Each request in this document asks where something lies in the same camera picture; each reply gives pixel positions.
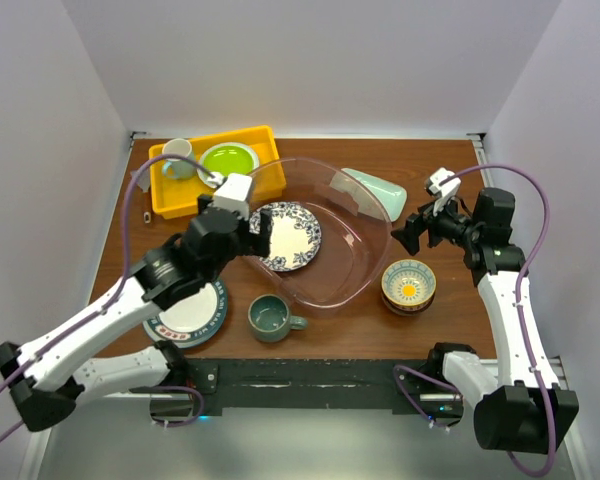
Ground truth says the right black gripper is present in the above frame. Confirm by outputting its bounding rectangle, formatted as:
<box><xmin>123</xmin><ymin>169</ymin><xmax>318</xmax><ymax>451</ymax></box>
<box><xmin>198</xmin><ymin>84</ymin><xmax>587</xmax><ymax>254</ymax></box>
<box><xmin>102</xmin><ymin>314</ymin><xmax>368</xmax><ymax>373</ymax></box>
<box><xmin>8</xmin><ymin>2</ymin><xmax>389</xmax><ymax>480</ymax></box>
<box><xmin>390</xmin><ymin>190</ymin><xmax>480</xmax><ymax>256</ymax></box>

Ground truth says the blue floral plate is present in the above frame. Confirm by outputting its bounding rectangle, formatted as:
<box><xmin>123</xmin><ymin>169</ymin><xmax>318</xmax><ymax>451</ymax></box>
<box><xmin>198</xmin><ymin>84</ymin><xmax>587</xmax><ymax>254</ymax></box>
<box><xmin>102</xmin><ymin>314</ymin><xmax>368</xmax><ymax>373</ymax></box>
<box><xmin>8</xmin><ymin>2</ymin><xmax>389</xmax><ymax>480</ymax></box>
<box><xmin>255</xmin><ymin>201</ymin><xmax>322</xmax><ymax>272</ymax></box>

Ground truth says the green rim lettered plate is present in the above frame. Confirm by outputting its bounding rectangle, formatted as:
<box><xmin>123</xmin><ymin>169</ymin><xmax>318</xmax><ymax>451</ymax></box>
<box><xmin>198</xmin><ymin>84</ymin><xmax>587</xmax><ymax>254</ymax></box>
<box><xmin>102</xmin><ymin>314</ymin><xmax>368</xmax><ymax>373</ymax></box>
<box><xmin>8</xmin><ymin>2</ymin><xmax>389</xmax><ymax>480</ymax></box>
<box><xmin>142</xmin><ymin>279</ymin><xmax>229</xmax><ymax>349</ymax></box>

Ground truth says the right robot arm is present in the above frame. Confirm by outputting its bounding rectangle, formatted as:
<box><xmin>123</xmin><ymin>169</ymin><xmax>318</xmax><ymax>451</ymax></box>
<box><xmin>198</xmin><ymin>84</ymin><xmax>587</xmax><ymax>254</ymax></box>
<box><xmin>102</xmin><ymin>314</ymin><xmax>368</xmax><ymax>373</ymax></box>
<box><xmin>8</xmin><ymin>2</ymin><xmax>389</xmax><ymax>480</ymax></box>
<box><xmin>391</xmin><ymin>188</ymin><xmax>579</xmax><ymax>455</ymax></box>

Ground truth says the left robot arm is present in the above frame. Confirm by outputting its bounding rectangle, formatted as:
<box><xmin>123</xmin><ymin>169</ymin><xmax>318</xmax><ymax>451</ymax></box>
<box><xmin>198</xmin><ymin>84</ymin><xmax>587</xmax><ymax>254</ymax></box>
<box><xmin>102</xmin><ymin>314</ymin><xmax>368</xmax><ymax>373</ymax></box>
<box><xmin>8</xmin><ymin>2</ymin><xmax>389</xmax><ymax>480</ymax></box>
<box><xmin>0</xmin><ymin>196</ymin><xmax>273</xmax><ymax>432</ymax></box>

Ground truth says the clear plastic bin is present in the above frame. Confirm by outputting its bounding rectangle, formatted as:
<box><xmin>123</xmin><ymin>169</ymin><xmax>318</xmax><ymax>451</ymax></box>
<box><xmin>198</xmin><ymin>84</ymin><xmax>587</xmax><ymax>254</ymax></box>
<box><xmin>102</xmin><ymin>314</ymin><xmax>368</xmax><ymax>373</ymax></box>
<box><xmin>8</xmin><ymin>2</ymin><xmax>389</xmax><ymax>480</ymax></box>
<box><xmin>246</xmin><ymin>158</ymin><xmax>391</xmax><ymax>312</ymax></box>

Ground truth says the light blue rectangular dish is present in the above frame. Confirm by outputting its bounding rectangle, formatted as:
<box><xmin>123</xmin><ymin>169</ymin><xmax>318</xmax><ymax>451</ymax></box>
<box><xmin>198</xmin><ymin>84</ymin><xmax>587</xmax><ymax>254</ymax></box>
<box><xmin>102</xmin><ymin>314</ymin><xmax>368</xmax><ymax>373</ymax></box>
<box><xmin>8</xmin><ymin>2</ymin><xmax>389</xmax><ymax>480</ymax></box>
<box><xmin>343</xmin><ymin>168</ymin><xmax>408</xmax><ymax>222</ymax></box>

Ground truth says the yellow blue patterned bowl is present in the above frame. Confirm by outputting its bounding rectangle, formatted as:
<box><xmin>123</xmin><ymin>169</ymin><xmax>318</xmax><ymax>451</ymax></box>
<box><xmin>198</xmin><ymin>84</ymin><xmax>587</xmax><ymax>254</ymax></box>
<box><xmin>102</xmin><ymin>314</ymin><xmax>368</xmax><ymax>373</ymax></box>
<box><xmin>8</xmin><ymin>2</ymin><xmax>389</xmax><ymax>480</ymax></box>
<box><xmin>381</xmin><ymin>259</ymin><xmax>437</xmax><ymax>309</ymax></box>

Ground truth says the teal ceramic mug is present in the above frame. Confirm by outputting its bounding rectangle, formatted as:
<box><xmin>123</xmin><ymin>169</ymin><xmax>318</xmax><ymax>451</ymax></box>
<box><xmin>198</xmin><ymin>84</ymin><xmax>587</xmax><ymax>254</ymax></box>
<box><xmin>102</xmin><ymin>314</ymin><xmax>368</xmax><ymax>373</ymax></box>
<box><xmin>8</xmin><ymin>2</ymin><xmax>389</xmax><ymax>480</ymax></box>
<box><xmin>248</xmin><ymin>295</ymin><xmax>308</xmax><ymax>343</ymax></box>

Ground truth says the lime green plate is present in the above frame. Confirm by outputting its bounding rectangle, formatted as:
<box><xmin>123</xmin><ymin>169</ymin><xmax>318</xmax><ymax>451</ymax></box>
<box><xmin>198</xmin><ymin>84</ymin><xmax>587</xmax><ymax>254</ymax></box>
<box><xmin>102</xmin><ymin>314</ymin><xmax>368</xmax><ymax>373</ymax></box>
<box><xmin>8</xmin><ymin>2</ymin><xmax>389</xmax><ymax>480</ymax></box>
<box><xmin>201</xmin><ymin>144</ymin><xmax>257</xmax><ymax>175</ymax></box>

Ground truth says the grey rimmed plate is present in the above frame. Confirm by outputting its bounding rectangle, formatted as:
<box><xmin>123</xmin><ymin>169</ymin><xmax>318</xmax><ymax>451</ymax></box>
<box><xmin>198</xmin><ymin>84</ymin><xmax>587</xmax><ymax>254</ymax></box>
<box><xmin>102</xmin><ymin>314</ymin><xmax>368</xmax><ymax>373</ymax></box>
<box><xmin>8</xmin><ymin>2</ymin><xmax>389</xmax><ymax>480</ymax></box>
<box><xmin>196</xmin><ymin>141</ymin><xmax>261</xmax><ymax>190</ymax></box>

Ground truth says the yellow plastic tray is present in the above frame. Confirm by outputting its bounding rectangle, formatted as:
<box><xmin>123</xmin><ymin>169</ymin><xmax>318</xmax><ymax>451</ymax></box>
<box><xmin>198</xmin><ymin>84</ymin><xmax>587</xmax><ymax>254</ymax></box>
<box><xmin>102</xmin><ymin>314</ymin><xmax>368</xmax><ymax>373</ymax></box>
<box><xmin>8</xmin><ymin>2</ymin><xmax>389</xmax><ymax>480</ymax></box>
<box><xmin>150</xmin><ymin>125</ymin><xmax>287</xmax><ymax>220</ymax></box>

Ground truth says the light blue white mug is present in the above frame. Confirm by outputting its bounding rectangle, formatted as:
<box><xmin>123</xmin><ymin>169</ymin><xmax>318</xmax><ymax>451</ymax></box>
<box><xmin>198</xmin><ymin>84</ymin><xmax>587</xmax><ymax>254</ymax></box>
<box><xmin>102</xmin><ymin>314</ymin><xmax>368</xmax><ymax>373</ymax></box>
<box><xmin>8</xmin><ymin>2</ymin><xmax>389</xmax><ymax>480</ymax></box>
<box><xmin>162</xmin><ymin>138</ymin><xmax>196</xmax><ymax>180</ymax></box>

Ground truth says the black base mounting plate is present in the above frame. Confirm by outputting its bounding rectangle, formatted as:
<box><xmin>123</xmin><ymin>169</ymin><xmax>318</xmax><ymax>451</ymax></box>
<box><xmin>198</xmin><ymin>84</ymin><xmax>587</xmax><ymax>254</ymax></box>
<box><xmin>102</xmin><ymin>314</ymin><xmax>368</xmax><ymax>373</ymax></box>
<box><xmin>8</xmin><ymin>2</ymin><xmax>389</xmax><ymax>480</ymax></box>
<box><xmin>173</xmin><ymin>358</ymin><xmax>464</xmax><ymax>421</ymax></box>

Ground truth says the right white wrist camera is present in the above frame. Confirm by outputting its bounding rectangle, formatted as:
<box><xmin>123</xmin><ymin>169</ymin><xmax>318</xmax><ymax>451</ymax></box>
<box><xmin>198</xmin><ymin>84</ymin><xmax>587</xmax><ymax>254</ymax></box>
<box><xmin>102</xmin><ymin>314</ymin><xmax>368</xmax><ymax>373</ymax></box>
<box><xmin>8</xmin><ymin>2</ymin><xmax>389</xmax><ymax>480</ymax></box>
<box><xmin>425</xmin><ymin>168</ymin><xmax>461</xmax><ymax>216</ymax></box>

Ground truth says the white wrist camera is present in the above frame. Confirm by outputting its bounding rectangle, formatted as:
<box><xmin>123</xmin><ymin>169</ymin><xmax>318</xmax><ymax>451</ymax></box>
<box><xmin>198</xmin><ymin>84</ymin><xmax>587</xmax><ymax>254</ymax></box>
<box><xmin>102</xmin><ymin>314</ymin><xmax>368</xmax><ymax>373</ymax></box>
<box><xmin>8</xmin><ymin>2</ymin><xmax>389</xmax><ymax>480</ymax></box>
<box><xmin>210</xmin><ymin>172</ymin><xmax>254</xmax><ymax>220</ymax></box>
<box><xmin>425</xmin><ymin>168</ymin><xmax>461</xmax><ymax>216</ymax></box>

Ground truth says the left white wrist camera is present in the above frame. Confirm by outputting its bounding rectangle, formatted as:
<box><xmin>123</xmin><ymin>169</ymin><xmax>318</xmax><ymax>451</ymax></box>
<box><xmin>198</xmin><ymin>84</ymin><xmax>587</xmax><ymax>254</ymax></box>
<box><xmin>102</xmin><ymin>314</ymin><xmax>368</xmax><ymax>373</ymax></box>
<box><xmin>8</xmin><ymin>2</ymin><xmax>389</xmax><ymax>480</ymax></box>
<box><xmin>210</xmin><ymin>172</ymin><xmax>254</xmax><ymax>220</ymax></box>

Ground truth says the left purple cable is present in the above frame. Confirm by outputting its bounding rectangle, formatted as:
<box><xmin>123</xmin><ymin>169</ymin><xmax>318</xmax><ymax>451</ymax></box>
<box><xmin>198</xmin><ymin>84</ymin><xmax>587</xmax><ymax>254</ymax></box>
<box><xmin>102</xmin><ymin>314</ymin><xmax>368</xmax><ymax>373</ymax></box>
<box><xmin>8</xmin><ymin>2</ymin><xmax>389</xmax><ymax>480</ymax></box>
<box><xmin>0</xmin><ymin>153</ymin><xmax>216</xmax><ymax>454</ymax></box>

